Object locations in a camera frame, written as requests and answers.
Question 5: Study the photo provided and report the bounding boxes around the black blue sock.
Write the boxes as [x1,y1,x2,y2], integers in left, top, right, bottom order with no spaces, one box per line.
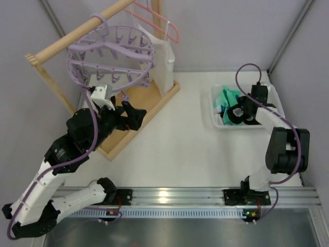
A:
[227,96,260,126]

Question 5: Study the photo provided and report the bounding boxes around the mint green sock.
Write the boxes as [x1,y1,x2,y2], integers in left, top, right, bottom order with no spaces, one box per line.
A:
[223,105,244,125]
[213,86,241,113]

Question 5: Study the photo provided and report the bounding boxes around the purple round clip hanger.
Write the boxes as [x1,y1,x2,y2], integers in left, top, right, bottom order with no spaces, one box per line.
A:
[67,13,155,100]

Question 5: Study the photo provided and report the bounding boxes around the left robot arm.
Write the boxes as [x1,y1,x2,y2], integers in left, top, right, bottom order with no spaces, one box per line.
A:
[2,101,147,240]

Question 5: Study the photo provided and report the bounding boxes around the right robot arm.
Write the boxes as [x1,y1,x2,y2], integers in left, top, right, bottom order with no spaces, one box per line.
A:
[238,82,310,205]

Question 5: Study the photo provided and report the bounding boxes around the white garment on hanger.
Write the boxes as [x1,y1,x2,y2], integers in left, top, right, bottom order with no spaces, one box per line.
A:
[132,17,175,97]

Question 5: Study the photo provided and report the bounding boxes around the pink clothes hanger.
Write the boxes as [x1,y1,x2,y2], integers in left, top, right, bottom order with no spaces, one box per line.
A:
[124,1,180,44]

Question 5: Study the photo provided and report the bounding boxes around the wooden clothes rack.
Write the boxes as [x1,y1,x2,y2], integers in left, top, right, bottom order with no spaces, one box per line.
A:
[26,1,180,160]

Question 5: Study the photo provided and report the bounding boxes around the white plastic basket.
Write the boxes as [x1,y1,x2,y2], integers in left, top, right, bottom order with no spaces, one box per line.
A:
[209,82,285,131]

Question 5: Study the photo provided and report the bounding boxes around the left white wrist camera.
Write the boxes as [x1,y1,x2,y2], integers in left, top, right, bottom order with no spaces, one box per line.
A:
[90,84,115,110]

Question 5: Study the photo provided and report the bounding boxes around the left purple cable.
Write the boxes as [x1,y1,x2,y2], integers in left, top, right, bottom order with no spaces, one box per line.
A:
[6,86,124,240]

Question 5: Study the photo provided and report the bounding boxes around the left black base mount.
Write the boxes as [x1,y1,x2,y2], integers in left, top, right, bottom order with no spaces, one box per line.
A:
[112,189,133,206]

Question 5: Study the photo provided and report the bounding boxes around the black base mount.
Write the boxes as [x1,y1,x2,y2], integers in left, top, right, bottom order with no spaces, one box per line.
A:
[223,189,245,206]
[112,189,133,206]

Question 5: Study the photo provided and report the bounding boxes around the aluminium mounting rail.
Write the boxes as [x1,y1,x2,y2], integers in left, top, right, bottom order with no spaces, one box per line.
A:
[56,186,322,208]

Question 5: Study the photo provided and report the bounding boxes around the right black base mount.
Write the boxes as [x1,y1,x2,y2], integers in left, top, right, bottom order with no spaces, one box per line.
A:
[223,189,245,206]

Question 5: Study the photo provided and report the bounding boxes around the grey slotted cable duct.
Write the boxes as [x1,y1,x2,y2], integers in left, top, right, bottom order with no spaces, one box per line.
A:
[70,208,257,219]

